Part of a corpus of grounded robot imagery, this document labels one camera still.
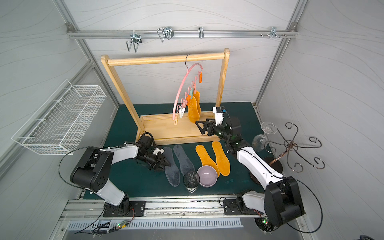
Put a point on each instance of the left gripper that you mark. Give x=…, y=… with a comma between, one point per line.
x=157, y=159

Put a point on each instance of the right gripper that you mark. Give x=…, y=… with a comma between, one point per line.
x=211, y=128

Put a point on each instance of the dark navy insole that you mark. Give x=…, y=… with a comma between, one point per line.
x=186, y=165
x=172, y=172

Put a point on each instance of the yellow insole back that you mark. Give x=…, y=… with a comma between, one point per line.
x=193, y=112

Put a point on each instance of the yellow insole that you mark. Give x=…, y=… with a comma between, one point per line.
x=222, y=161
x=206, y=160
x=193, y=112

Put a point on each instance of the wooden clothes rack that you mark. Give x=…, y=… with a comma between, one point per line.
x=167, y=129

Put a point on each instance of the yellow insole front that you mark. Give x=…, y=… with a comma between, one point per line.
x=222, y=161

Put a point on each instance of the pink clip hanger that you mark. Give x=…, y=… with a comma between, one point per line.
x=181, y=102

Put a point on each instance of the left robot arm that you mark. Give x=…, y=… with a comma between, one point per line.
x=93, y=169

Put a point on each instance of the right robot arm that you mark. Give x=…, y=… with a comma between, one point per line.
x=282, y=201

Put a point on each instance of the yellow insole rearmost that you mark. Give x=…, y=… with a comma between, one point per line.
x=197, y=97

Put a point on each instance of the purple bowl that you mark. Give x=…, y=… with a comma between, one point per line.
x=208, y=176

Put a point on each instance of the hanging wine glass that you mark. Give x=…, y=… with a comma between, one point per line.
x=269, y=128

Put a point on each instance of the white vented strip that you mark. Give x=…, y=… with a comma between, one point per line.
x=156, y=224

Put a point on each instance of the metal glass holder stand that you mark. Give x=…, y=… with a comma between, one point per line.
x=292, y=146

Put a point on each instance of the small metal hook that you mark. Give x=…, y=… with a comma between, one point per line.
x=201, y=32

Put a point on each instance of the metal loop hook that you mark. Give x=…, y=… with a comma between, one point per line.
x=165, y=33

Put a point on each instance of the metal double hook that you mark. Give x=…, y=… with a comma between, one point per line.
x=134, y=42

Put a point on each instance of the metal corner hook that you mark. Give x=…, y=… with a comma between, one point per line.
x=273, y=34

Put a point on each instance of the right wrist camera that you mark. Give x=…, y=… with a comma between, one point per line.
x=219, y=115

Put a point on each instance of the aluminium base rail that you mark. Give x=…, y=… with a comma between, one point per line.
x=206, y=206

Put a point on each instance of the white wire basket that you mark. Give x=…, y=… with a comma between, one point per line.
x=58, y=126

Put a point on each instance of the aluminium top rail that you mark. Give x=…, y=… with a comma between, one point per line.
x=179, y=34

